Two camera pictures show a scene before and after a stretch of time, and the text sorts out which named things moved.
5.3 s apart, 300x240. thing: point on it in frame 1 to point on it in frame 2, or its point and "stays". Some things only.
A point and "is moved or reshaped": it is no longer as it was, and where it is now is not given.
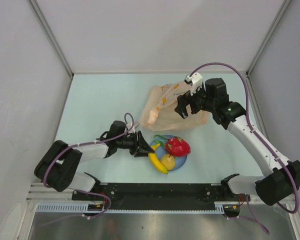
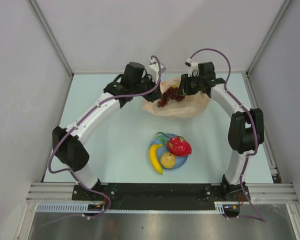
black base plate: x=159 y=196 stays
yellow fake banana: x=155 y=161 is moved or reshaped
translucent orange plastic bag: x=158 y=105 is moved or reshaped
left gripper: x=144 y=148 to x=155 y=96
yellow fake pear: x=168 y=161 stays
